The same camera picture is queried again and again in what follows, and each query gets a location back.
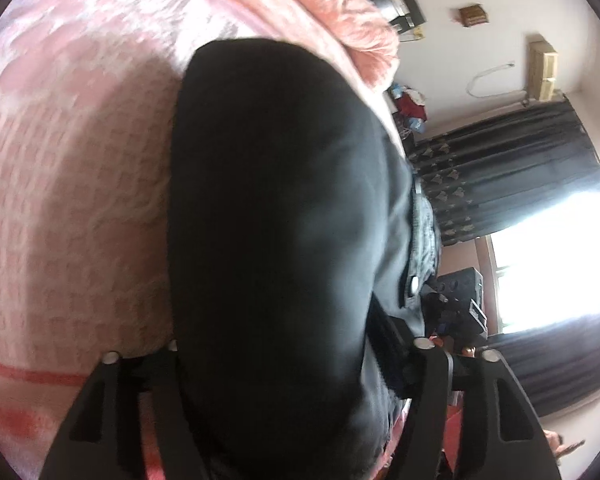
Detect wooden curtain rail box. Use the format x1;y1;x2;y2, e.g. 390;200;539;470
524;35;563;103

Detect pink floral bedspread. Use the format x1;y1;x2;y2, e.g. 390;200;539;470
0;0;401;480

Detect pink plush blanket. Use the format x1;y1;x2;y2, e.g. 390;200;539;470
180;0;401;91

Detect dark patterned curtain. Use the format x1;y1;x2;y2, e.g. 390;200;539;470
407;97;600;418

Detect pile of clothes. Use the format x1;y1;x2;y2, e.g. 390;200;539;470
387;82;428;136

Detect black pants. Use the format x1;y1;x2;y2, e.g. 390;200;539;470
167;36;443;480

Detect pink folded quilt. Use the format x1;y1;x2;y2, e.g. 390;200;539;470
250;0;400;88

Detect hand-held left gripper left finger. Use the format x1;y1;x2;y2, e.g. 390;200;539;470
39;340;216;480

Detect white wall cable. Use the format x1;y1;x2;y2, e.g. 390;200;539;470
467;61;528;101

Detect bright window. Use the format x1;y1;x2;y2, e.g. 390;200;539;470
485;180;600;336

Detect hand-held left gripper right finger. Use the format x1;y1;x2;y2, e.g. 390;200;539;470
387;337;565;480

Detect small wooden wall box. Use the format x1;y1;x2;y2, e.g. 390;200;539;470
457;4;490;27

